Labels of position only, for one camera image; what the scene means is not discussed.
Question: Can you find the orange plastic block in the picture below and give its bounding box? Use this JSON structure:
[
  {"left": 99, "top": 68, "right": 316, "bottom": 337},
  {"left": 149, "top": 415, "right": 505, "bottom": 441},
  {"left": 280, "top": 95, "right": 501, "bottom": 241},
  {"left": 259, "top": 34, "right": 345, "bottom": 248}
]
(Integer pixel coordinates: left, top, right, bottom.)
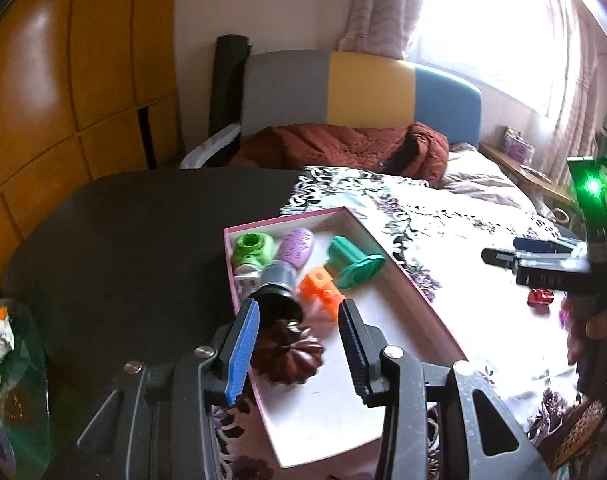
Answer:
[{"left": 298, "top": 267, "right": 345, "bottom": 322}]

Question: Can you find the rust red blanket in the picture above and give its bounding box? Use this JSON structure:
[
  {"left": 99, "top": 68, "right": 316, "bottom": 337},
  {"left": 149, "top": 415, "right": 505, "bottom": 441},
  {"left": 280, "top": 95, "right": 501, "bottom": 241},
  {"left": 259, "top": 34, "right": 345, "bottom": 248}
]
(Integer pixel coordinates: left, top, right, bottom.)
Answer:
[{"left": 228, "top": 122, "right": 450, "bottom": 188}]

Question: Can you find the green plug-in device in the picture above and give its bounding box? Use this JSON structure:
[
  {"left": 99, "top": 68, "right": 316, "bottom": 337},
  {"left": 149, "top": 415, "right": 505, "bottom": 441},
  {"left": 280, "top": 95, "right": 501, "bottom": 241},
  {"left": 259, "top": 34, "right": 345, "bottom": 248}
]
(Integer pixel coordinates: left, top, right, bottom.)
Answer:
[{"left": 232, "top": 232, "right": 277, "bottom": 269}]

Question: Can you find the floral lace tablecloth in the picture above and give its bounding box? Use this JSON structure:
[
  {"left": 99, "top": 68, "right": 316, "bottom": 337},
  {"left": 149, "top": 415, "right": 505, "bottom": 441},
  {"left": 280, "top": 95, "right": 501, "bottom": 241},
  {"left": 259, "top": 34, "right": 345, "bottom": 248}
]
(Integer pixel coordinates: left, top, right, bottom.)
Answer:
[{"left": 211, "top": 166, "right": 607, "bottom": 480}]

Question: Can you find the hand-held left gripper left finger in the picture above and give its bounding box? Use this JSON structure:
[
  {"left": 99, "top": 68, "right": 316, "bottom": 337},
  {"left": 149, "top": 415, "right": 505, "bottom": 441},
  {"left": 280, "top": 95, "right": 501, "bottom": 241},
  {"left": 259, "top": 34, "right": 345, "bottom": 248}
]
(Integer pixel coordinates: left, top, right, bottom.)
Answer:
[{"left": 76, "top": 297, "right": 261, "bottom": 480}]

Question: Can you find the wooden nightstand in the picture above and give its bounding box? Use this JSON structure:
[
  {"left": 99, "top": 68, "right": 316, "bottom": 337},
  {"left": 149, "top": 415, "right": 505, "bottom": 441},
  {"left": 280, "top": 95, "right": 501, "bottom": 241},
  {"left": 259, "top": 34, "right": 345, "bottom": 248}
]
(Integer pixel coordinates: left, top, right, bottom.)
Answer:
[{"left": 478, "top": 141, "right": 577, "bottom": 211}]

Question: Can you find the grey yellow blue headboard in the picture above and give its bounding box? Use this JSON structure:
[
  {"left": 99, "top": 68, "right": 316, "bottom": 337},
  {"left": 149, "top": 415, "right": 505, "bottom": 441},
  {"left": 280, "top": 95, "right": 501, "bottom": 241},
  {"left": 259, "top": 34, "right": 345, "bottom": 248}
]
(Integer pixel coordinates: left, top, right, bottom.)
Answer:
[{"left": 238, "top": 50, "right": 483, "bottom": 148}]

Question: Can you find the white bag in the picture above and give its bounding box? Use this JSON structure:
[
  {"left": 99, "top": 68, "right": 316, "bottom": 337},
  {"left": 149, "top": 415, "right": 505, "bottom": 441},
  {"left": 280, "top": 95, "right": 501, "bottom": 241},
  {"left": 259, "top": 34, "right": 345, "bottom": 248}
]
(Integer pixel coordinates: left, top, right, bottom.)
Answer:
[{"left": 180, "top": 125, "right": 242, "bottom": 170}]

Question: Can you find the black rolled mat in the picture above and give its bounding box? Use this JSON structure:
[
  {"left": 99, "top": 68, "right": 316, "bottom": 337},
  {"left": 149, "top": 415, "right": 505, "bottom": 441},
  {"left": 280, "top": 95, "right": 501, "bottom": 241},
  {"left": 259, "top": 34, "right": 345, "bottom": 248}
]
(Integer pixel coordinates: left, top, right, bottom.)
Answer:
[{"left": 208, "top": 35, "right": 252, "bottom": 138}]

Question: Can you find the brown flower-shaped mold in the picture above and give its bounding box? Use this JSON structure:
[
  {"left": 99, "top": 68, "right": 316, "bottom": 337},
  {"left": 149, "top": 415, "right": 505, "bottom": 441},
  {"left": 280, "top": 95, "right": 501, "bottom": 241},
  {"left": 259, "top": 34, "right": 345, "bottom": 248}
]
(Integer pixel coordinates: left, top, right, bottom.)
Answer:
[{"left": 252, "top": 320, "right": 325, "bottom": 386}]

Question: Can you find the wooden wardrobe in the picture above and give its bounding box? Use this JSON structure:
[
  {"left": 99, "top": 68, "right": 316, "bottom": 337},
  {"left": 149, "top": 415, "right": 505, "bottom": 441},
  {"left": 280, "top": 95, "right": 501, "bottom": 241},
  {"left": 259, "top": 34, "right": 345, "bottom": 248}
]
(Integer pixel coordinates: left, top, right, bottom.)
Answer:
[{"left": 0, "top": 0, "right": 184, "bottom": 256}]

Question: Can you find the green glass side table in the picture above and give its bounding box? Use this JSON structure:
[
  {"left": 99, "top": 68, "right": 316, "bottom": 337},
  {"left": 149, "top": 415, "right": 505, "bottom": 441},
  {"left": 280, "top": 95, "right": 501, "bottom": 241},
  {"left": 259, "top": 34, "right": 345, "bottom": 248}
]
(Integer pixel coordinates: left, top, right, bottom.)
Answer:
[{"left": 0, "top": 300, "right": 52, "bottom": 480}]

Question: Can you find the small red clip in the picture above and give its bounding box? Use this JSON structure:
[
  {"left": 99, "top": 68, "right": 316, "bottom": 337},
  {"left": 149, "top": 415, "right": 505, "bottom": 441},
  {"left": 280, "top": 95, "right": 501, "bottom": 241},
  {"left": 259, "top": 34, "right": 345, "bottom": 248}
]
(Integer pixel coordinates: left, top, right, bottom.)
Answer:
[{"left": 527, "top": 287, "right": 555, "bottom": 311}]

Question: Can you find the teal plastic stamp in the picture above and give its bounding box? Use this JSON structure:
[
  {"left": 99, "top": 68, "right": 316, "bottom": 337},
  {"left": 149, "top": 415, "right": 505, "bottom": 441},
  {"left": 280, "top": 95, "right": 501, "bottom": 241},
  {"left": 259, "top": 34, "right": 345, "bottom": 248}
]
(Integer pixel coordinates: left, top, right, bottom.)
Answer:
[{"left": 327, "top": 236, "right": 387, "bottom": 290}]

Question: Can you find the pink cardboard box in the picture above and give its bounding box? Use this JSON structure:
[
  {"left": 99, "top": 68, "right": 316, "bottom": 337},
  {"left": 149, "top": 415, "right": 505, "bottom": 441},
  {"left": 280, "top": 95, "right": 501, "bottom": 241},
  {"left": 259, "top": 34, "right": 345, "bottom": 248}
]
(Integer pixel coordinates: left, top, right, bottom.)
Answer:
[{"left": 224, "top": 206, "right": 468, "bottom": 469}]

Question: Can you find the window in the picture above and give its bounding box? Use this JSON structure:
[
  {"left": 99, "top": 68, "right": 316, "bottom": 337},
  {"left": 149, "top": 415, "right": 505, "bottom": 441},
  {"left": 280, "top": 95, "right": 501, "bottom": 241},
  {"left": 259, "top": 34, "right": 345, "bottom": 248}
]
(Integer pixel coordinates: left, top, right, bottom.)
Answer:
[{"left": 408, "top": 0, "right": 564, "bottom": 116}]

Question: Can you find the purple tin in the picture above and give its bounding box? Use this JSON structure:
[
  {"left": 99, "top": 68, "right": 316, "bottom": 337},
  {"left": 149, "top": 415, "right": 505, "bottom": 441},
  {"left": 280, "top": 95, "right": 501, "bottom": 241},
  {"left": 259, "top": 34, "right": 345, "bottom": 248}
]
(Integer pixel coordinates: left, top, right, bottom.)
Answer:
[{"left": 503, "top": 127, "right": 535, "bottom": 162}]

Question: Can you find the pale patterned curtain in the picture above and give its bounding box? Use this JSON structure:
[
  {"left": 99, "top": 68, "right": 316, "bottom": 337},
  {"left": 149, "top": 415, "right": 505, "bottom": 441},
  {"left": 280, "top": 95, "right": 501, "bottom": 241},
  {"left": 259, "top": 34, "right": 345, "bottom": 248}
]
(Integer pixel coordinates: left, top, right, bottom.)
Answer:
[
  {"left": 351, "top": 0, "right": 424, "bottom": 61},
  {"left": 538, "top": 0, "right": 607, "bottom": 186}
]

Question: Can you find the purple oval case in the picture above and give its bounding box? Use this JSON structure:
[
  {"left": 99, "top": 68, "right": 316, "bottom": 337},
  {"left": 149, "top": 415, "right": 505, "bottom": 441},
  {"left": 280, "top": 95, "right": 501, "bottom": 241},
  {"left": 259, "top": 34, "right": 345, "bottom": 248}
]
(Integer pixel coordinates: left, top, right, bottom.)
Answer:
[{"left": 275, "top": 228, "right": 315, "bottom": 272}]

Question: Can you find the white plug adapter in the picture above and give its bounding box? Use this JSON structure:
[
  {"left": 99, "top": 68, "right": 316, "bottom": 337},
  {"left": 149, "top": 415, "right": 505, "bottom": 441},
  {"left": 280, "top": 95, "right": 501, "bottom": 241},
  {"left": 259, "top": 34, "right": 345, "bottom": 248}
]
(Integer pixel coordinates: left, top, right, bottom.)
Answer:
[{"left": 235, "top": 265, "right": 260, "bottom": 298}]

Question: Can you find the grey and black cylinder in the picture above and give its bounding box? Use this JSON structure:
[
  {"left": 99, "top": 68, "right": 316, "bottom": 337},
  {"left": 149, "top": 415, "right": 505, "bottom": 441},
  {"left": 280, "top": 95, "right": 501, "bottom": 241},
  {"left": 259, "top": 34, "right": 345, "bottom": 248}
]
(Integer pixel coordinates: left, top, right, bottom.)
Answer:
[{"left": 254, "top": 261, "right": 304, "bottom": 323}]

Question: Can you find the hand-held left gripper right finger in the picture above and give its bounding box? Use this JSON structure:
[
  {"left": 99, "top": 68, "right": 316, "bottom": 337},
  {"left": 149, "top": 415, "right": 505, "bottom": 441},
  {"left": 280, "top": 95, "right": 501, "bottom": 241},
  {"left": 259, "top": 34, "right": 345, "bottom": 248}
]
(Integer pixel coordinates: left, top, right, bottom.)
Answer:
[{"left": 337, "top": 298, "right": 551, "bottom": 480}]

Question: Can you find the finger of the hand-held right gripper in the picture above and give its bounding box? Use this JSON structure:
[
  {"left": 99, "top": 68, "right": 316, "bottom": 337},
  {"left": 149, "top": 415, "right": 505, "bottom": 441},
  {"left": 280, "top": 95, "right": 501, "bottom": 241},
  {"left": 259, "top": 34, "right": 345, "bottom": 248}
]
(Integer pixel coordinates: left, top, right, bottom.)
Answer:
[
  {"left": 482, "top": 247, "right": 591, "bottom": 291},
  {"left": 513, "top": 237, "right": 587, "bottom": 257}
]

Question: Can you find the pale bed quilt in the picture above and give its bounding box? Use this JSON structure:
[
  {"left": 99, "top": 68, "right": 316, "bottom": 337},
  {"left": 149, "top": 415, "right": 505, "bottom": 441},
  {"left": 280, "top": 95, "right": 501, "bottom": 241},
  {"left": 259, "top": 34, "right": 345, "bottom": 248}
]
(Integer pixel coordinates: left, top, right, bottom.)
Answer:
[{"left": 443, "top": 142, "right": 539, "bottom": 211}]

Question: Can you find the person's right hand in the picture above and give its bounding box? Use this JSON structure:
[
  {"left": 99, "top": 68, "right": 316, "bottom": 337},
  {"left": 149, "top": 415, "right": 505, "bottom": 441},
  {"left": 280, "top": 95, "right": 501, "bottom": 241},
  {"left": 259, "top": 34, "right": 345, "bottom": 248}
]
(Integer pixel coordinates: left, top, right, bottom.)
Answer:
[{"left": 566, "top": 300, "right": 607, "bottom": 366}]

